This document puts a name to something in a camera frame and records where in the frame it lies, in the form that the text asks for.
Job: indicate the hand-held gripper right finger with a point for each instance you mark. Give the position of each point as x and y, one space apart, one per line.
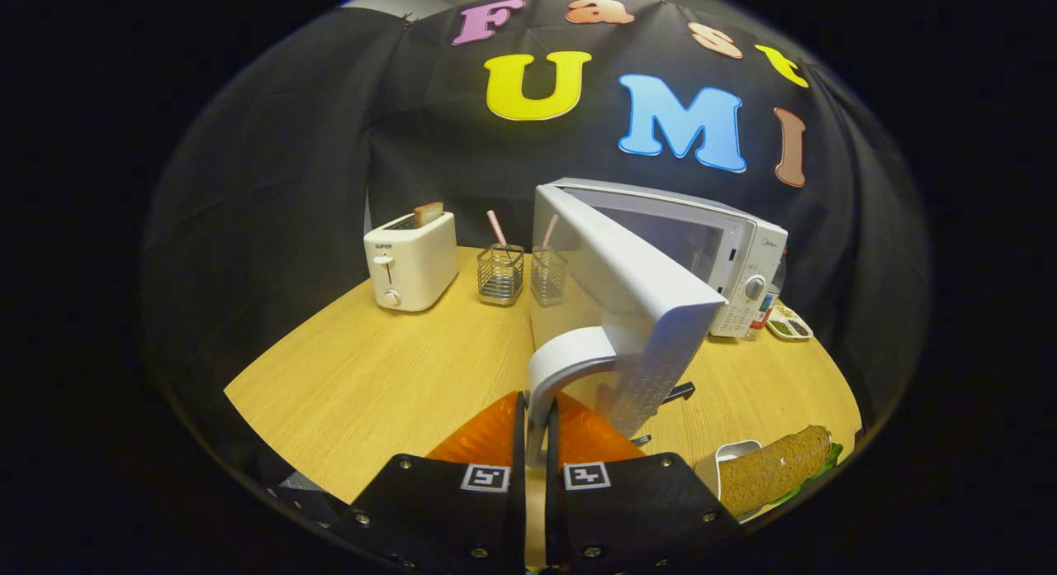
555 517

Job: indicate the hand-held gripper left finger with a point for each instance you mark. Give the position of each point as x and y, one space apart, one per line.
516 517

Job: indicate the brown bread lettuce sandwich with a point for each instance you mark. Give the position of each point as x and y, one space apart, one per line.
772 468

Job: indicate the white microwave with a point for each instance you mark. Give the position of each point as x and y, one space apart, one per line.
628 294

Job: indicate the small white plate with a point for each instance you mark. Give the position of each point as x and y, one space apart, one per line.
712 469

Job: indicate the white toaster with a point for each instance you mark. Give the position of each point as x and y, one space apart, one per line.
413 265

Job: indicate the pink striped straw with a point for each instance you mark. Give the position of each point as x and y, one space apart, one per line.
549 232
496 228

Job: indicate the white divided dish of beans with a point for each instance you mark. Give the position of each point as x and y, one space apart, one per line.
790 323

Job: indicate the brown toast slice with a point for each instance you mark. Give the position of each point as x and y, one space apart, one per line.
428 214

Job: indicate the black backdrop cloth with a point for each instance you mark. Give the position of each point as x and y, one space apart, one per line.
289 145

